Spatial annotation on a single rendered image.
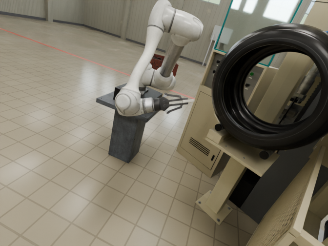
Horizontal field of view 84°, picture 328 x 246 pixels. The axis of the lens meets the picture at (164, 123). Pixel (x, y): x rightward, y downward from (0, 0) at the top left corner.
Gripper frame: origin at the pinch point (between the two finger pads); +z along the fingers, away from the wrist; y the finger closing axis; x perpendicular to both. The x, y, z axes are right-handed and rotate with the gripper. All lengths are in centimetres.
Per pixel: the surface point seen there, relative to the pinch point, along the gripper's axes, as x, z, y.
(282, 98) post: -11, 60, 5
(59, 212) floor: -12, -98, 69
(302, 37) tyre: 30, 45, -20
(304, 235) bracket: 65, 19, 35
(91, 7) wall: -1142, -463, -660
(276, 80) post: -13, 58, -6
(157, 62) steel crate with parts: -340, -32, -95
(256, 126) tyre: -9.5, 42.5, 20.8
